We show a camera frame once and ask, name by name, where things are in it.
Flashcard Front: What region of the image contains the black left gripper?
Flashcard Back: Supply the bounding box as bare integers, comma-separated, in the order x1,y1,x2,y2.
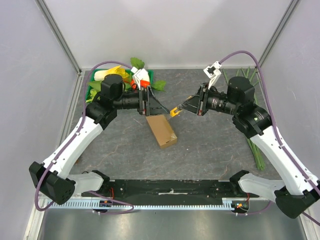
114,85,170,117

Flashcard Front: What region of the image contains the green long beans bundle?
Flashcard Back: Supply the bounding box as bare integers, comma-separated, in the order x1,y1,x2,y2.
235,67,266,171

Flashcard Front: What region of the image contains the yellow napa cabbage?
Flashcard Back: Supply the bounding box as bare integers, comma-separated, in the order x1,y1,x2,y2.
93,65,130,81

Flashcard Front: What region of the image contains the green leaf beside tray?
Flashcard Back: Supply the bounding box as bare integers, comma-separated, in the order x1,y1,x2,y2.
151,80,167,92

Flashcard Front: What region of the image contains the green plastic tray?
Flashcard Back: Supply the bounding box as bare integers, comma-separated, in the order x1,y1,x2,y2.
85,68,154,103

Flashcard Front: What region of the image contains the white radish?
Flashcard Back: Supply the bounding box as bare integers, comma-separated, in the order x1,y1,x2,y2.
142,69,150,82

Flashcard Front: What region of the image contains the green leaf sprig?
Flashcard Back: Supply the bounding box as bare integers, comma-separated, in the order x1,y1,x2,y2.
130,57,145,70

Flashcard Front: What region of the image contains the yellow utility knife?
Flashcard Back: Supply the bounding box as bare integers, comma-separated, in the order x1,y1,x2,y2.
169,104,183,118

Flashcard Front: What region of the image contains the brown cardboard express box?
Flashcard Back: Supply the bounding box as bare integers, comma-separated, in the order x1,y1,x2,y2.
146,114,178,149

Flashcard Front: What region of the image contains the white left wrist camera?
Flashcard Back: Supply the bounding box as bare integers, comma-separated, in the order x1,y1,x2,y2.
130,67,146,90

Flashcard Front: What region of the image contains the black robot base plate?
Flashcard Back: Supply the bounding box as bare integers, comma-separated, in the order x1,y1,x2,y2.
97,179,247,205

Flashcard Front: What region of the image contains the slotted white cable duct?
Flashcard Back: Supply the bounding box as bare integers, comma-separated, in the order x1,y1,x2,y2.
50,197,235,211

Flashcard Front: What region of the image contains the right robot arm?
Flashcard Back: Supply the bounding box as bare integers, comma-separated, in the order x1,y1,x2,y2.
157,76,320,219

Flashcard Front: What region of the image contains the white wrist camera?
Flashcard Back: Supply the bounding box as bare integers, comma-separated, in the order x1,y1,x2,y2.
203,61,222,89
130,67,146,90

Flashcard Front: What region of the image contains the green white celery stalk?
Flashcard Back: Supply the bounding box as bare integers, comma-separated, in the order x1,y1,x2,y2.
85,88,99,104

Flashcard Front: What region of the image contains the red chili pepper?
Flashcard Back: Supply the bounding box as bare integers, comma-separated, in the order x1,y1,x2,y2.
130,79,151,89

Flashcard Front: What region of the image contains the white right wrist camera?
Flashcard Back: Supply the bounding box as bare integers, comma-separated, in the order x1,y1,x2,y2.
203,61,222,89

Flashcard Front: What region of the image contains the large green leaf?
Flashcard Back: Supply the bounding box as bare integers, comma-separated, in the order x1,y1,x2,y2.
88,80,102,91

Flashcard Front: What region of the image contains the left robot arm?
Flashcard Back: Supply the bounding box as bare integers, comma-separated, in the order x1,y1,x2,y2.
29,74,170,205

